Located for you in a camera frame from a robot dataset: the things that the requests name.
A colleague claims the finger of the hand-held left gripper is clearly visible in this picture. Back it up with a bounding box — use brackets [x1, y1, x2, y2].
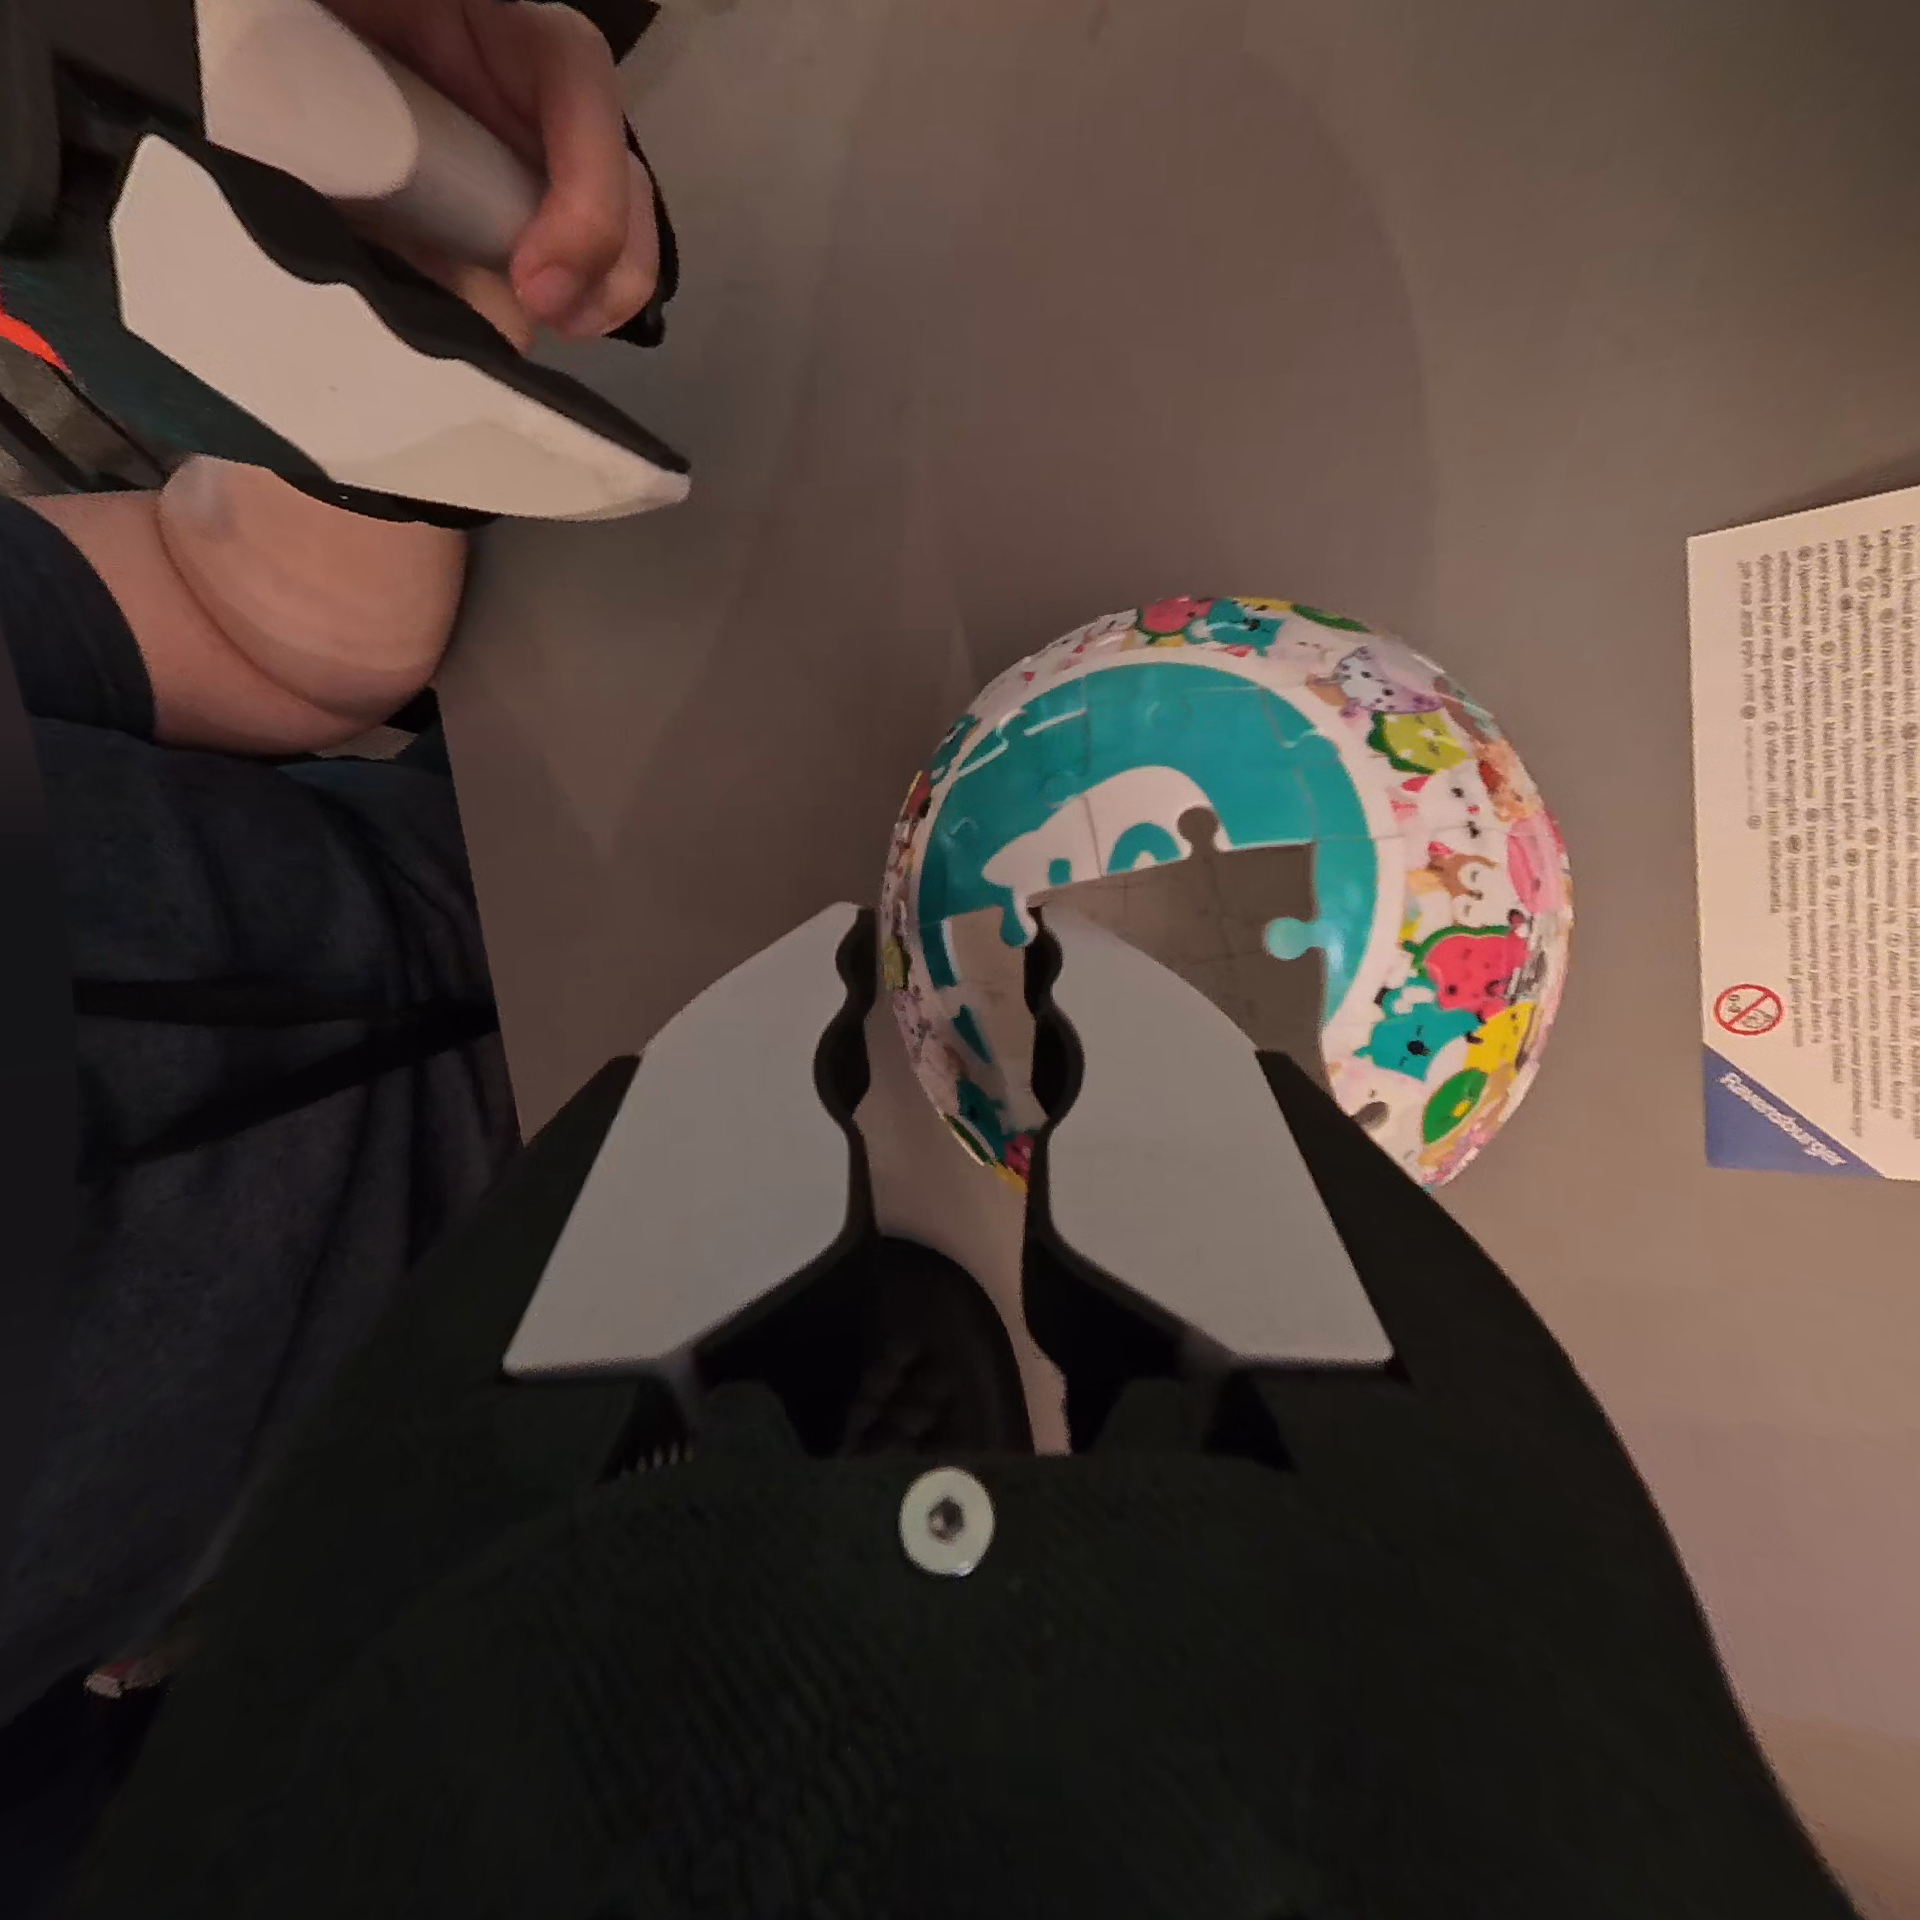
[109, 132, 696, 528]

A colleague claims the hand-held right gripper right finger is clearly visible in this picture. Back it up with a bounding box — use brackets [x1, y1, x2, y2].
[1024, 902, 1401, 1373]

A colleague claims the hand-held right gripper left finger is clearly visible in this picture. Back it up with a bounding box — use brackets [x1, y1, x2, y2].
[504, 901, 886, 1379]

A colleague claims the colourful puzzle ball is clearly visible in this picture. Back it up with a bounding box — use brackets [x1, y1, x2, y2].
[877, 593, 1578, 1193]

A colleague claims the person's left hand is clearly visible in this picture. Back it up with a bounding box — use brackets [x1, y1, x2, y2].
[322, 0, 665, 345]

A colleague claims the person's dark blue clothing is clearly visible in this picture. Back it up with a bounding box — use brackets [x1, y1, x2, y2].
[0, 496, 520, 1729]

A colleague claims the white instruction leaflet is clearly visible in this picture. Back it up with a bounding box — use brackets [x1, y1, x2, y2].
[1686, 483, 1920, 1184]

